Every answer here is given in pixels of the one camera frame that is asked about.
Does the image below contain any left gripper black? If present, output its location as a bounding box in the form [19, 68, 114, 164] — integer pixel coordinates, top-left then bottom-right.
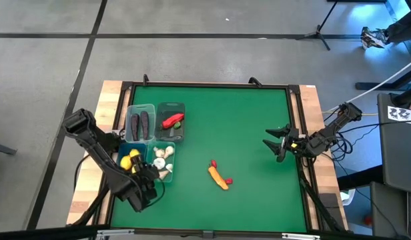
[131, 155, 161, 193]

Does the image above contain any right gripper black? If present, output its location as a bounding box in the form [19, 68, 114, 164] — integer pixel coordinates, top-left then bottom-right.
[262, 124, 310, 164]

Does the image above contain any dark purple eggplant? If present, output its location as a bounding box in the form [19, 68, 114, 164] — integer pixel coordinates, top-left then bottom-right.
[129, 113, 141, 141]
[139, 111, 150, 140]

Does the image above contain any long red pepper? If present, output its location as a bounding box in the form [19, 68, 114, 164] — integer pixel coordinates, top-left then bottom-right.
[161, 113, 185, 130]

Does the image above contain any blue plastic basket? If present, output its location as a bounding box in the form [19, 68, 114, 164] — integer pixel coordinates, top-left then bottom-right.
[115, 142, 148, 181]

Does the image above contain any teal plastic basket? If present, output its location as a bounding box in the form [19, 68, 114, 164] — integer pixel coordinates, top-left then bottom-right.
[145, 141, 176, 183]

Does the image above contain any dark grey plastic basket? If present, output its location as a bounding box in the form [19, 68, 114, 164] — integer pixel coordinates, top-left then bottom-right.
[154, 102, 186, 143]

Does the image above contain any clear plastic basket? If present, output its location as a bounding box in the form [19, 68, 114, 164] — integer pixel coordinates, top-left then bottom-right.
[124, 103, 156, 143]

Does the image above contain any black diagonal support strut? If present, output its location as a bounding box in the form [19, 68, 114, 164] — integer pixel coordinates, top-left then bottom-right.
[67, 186, 109, 228]
[297, 165, 345, 233]

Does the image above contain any green table mat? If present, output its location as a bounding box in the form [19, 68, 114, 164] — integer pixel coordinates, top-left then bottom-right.
[110, 85, 308, 234]

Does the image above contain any wooden table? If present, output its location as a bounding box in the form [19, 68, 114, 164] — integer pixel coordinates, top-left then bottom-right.
[65, 79, 349, 234]

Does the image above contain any white plastic container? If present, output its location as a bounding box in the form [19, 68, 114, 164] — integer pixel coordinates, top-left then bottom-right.
[339, 188, 356, 207]

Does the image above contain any black desk base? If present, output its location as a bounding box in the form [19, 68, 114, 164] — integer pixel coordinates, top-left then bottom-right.
[354, 65, 411, 91]

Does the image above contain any black tripod stand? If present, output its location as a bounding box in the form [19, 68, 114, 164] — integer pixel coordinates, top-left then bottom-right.
[294, 0, 340, 51]

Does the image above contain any black equipment cart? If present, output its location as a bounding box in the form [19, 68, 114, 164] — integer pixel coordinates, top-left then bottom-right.
[377, 92, 411, 195]

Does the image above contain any white printed tag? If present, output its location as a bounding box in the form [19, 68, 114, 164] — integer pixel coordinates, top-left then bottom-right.
[387, 105, 411, 126]

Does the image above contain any black equipment box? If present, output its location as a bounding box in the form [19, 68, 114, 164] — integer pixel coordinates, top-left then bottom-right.
[370, 181, 411, 240]

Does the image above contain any grey furniture foot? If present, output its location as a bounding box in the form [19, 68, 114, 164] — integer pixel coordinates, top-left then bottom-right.
[0, 141, 18, 157]

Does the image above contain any person's shoe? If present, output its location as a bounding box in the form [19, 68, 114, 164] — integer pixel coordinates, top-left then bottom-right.
[360, 27, 390, 50]

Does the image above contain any person's leg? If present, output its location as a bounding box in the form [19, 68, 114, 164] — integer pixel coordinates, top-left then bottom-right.
[385, 18, 411, 44]

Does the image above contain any black cable bundle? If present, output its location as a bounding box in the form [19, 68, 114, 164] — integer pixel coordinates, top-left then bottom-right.
[325, 113, 393, 167]

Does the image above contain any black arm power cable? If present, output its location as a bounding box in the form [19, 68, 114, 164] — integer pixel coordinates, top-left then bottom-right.
[73, 153, 93, 193]

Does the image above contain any silver metal bracket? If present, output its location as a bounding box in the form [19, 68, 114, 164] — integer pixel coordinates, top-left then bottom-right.
[95, 229, 135, 238]
[281, 233, 322, 240]

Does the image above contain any white cable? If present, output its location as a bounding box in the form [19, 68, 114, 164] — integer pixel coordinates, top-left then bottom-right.
[325, 58, 411, 113]

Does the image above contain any black table frame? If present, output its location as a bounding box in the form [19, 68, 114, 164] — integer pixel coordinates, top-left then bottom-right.
[93, 81, 326, 239]

